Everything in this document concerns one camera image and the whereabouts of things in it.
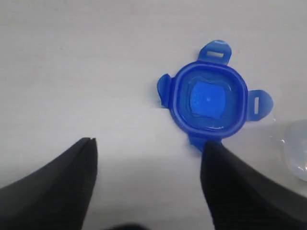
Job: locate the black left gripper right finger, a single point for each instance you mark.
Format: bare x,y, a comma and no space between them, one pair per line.
241,198

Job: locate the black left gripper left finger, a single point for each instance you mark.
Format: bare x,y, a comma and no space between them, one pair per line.
56,196

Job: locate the blue plastic lid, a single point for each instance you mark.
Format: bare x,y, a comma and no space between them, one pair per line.
209,100

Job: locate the clear tall plastic container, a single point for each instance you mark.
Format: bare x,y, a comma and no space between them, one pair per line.
291,137

